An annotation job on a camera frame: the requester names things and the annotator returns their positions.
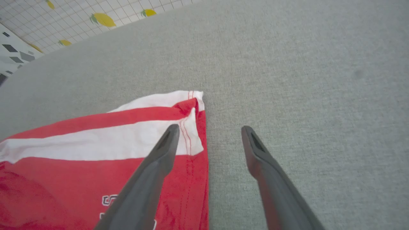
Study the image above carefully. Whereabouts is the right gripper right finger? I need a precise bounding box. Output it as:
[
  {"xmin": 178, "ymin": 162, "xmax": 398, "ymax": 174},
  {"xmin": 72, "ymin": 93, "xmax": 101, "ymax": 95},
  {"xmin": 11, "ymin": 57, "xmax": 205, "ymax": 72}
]
[{"xmin": 242, "ymin": 126, "xmax": 326, "ymax": 230}]

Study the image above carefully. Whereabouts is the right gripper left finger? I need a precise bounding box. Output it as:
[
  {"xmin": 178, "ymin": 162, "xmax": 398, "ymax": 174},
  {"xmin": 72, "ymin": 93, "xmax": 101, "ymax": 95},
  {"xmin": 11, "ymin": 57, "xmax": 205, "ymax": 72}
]
[{"xmin": 94, "ymin": 124, "xmax": 180, "ymax": 230}]

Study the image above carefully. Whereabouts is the red white striped garment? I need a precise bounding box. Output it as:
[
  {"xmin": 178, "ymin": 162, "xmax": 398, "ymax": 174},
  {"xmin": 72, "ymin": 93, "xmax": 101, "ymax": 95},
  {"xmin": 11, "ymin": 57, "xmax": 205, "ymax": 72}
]
[{"xmin": 0, "ymin": 90, "xmax": 210, "ymax": 230}]

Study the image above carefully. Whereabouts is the grey fabric sofa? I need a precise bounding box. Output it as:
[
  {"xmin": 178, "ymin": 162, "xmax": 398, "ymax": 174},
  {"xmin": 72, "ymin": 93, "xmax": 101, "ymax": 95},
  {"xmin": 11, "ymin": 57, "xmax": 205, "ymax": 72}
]
[{"xmin": 0, "ymin": 0, "xmax": 409, "ymax": 230}]

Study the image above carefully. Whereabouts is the lemon print partition screen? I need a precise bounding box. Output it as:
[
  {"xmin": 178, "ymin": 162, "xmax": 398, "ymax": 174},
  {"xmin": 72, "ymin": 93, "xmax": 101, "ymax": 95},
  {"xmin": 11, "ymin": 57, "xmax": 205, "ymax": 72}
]
[{"xmin": 0, "ymin": 0, "xmax": 202, "ymax": 54}]

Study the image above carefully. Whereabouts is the white panel with grey patches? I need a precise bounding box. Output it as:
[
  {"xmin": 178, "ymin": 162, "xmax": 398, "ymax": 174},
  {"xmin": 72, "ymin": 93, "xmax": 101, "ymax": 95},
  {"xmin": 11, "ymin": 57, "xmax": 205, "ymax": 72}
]
[{"xmin": 0, "ymin": 23, "xmax": 44, "ymax": 87}]

